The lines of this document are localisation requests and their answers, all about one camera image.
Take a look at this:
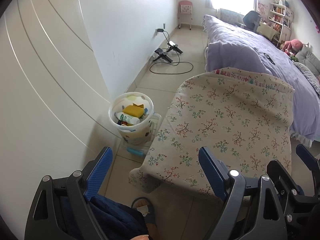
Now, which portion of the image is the green yellow sponge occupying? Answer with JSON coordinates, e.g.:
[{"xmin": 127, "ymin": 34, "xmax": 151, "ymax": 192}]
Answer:
[{"xmin": 123, "ymin": 103, "xmax": 145, "ymax": 118}]

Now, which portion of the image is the white patterned trash bin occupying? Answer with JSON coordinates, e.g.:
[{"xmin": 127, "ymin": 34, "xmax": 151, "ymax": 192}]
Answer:
[{"xmin": 108, "ymin": 92, "xmax": 154, "ymax": 145}]

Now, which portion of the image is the purple bed duvet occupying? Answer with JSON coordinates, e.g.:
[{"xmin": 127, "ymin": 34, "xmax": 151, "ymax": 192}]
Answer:
[{"xmin": 203, "ymin": 15, "xmax": 319, "ymax": 142}]

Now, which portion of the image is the pink plush toy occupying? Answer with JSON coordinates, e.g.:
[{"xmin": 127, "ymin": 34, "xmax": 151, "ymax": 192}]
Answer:
[{"xmin": 281, "ymin": 39, "xmax": 303, "ymax": 55}]

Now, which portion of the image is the person's blue trouser leg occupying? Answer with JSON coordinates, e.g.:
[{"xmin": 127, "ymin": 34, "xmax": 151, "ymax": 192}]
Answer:
[{"xmin": 89, "ymin": 194, "xmax": 148, "ymax": 239}]

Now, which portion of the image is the foot in sandal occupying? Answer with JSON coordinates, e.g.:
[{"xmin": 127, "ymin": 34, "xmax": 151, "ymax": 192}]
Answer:
[{"xmin": 131, "ymin": 197, "xmax": 159, "ymax": 239}]

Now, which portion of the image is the yellow paper carton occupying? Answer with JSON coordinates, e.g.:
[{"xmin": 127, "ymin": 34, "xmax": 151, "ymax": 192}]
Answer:
[{"xmin": 130, "ymin": 95, "xmax": 149, "ymax": 107}]

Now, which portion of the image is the white bookshelf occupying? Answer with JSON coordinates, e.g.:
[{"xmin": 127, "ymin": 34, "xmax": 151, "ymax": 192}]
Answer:
[{"xmin": 268, "ymin": 1, "xmax": 294, "ymax": 46}]

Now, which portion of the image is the grey cushion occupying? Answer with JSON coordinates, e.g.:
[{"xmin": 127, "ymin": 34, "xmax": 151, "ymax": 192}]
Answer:
[{"xmin": 296, "ymin": 46, "xmax": 320, "ymax": 77}]

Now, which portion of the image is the blue desk chair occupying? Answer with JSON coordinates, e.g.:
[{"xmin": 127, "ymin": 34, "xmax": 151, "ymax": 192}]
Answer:
[{"xmin": 241, "ymin": 11, "xmax": 261, "ymax": 32}]

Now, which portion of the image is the black device on floor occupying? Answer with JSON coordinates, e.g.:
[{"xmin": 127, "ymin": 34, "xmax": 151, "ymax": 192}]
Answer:
[{"xmin": 153, "ymin": 48, "xmax": 173, "ymax": 63}]

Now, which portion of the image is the pink child chair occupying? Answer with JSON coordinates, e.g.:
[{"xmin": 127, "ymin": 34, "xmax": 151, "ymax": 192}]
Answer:
[{"xmin": 177, "ymin": 0, "xmax": 193, "ymax": 30}]

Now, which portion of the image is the floral tablecloth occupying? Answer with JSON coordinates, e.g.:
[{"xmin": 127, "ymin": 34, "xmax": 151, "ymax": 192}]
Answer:
[{"xmin": 129, "ymin": 68, "xmax": 295, "ymax": 196}]

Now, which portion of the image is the white plastic bottle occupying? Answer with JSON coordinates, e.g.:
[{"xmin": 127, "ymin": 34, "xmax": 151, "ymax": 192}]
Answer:
[{"xmin": 116, "ymin": 112, "xmax": 140, "ymax": 125}]

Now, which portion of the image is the black power cable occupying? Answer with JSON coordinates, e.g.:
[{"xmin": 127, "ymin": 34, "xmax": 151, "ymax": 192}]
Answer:
[{"xmin": 149, "ymin": 29, "xmax": 194, "ymax": 75}]

